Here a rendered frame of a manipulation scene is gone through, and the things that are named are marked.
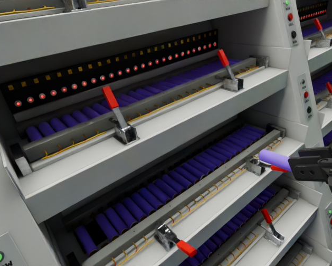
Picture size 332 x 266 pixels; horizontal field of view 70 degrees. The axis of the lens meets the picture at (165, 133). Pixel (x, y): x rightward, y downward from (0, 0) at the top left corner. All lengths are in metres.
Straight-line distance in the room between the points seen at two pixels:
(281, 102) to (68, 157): 0.54
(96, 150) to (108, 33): 0.17
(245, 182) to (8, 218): 0.44
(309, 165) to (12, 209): 0.35
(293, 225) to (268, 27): 0.51
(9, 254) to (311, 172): 0.37
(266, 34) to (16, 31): 0.54
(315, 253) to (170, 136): 0.67
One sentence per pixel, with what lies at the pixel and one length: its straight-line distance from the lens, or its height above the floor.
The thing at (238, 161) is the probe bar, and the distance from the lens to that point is 0.58.
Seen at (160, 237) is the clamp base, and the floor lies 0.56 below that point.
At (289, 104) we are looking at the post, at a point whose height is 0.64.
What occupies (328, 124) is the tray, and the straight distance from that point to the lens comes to 0.84.
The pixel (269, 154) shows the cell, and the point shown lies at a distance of 0.37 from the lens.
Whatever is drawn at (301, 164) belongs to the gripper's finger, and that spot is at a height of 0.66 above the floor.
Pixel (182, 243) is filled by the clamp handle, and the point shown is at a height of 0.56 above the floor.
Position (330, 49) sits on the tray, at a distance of 0.88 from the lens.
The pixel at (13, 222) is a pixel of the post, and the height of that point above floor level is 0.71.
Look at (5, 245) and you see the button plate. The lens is 0.35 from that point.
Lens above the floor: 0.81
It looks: 12 degrees down
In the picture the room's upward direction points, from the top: 19 degrees counter-clockwise
